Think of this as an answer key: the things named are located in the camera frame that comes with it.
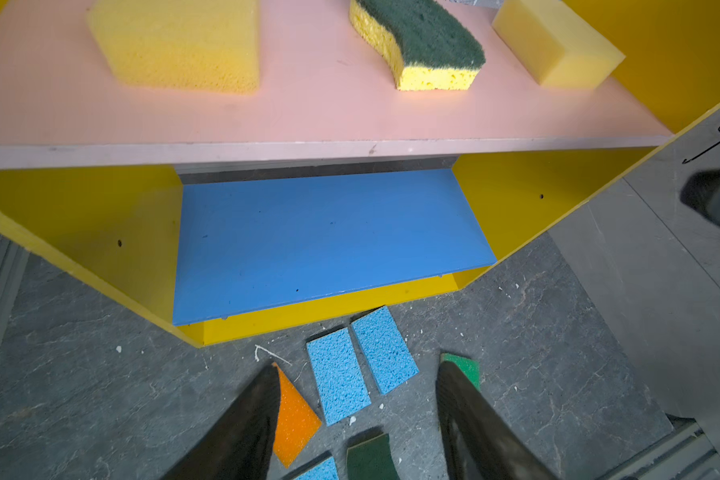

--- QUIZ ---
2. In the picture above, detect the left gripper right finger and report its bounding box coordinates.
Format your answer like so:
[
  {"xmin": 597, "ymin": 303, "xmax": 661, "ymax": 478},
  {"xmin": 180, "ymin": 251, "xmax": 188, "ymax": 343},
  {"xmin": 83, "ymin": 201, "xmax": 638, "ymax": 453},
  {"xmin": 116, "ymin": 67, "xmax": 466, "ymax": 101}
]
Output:
[{"xmin": 436, "ymin": 361, "xmax": 556, "ymax": 479}]

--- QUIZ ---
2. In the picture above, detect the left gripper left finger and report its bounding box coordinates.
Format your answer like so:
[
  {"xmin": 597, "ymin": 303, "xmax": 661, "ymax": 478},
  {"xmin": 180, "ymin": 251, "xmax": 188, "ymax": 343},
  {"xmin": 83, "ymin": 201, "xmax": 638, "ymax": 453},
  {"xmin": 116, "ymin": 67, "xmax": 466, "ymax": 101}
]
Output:
[{"xmin": 163, "ymin": 364, "xmax": 281, "ymax": 479}]

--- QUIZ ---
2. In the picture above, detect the orange sponge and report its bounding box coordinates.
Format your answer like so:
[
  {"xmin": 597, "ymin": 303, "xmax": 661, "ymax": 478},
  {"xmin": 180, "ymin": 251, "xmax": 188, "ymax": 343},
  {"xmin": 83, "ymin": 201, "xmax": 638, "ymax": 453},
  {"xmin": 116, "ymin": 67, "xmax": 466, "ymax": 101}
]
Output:
[{"xmin": 273, "ymin": 363, "xmax": 322, "ymax": 468}]

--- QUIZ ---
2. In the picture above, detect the light green sponge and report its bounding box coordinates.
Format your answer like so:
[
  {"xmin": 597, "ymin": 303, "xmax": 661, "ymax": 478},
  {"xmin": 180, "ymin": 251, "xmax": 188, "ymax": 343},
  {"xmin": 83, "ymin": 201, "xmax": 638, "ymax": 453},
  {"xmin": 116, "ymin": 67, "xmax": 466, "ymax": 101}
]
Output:
[{"xmin": 440, "ymin": 353, "xmax": 481, "ymax": 390}]

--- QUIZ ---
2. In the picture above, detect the dark green sponge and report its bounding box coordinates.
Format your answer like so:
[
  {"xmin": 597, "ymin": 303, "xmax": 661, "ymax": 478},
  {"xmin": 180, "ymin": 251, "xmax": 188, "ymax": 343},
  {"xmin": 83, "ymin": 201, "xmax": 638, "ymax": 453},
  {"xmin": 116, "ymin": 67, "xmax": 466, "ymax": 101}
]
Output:
[
  {"xmin": 347, "ymin": 433, "xmax": 400, "ymax": 480},
  {"xmin": 349, "ymin": 0, "xmax": 486, "ymax": 91}
]

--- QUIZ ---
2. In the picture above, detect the yellow sponge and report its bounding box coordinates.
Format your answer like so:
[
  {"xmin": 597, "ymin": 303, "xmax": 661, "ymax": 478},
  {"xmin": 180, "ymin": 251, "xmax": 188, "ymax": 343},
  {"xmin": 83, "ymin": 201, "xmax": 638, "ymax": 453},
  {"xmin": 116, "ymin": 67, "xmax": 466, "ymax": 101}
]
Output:
[
  {"xmin": 86, "ymin": 1, "xmax": 260, "ymax": 94},
  {"xmin": 492, "ymin": 0, "xmax": 625, "ymax": 90}
]

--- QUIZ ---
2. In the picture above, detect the yellow pink blue shelf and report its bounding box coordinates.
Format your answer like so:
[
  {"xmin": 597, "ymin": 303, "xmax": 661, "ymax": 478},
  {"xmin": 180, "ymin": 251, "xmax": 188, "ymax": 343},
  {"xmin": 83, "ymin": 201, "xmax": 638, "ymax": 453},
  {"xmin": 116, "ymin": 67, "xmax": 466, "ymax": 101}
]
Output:
[{"xmin": 0, "ymin": 1, "xmax": 720, "ymax": 347}]

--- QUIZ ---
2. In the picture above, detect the blue sponge lower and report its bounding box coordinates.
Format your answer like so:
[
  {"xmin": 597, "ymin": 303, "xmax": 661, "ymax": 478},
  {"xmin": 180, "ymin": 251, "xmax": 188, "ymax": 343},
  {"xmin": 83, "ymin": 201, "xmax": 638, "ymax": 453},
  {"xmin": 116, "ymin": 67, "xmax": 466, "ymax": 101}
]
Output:
[{"xmin": 283, "ymin": 452, "xmax": 339, "ymax": 480}]

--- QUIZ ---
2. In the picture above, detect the blue sponge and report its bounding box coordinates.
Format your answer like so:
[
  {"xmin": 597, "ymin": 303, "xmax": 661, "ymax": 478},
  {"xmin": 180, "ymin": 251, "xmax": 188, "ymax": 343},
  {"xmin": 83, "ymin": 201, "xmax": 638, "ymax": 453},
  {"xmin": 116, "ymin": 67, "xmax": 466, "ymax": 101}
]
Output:
[
  {"xmin": 306, "ymin": 328, "xmax": 371, "ymax": 425},
  {"xmin": 351, "ymin": 306, "xmax": 419, "ymax": 395},
  {"xmin": 283, "ymin": 452, "xmax": 339, "ymax": 480}
]

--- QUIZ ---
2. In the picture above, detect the blue sponge upper left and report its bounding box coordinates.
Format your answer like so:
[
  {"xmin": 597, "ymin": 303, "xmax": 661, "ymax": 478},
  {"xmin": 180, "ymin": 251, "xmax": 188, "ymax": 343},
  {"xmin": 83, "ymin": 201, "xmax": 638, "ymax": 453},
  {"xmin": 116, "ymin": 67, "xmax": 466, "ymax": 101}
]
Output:
[{"xmin": 306, "ymin": 328, "xmax": 371, "ymax": 425}]

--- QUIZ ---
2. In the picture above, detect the blue sponge upper right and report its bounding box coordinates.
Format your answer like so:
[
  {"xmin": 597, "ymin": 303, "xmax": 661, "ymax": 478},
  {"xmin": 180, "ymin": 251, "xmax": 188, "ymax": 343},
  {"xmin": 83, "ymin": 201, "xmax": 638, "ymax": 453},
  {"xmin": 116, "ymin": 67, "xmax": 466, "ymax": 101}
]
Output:
[{"xmin": 351, "ymin": 306, "xmax": 419, "ymax": 395}]

